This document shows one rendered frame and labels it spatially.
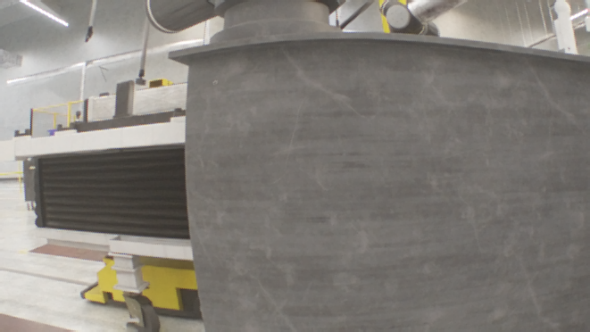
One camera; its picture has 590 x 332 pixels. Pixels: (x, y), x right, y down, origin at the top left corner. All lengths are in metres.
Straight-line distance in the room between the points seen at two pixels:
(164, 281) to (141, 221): 0.33
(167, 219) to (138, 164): 0.24
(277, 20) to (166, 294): 1.54
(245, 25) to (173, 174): 1.12
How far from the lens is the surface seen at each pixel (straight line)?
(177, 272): 2.05
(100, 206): 1.99
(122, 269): 1.83
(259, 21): 0.78
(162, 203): 1.86
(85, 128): 1.71
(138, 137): 1.55
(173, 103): 1.75
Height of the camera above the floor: 0.73
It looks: 2 degrees down
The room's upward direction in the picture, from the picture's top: 2 degrees counter-clockwise
